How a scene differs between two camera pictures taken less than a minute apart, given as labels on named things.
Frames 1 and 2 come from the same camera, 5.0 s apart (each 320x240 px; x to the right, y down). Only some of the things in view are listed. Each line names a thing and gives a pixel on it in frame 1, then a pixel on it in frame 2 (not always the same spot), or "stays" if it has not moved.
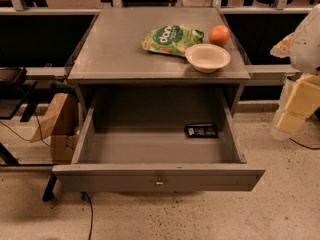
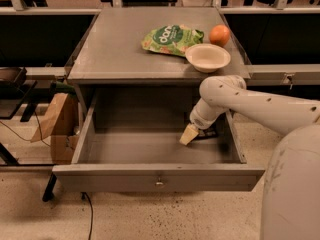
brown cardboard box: [62, 124] stays
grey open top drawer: [165, 141] stays
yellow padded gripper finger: [304, 98] to [201, 116]
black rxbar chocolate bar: [201, 130] stays
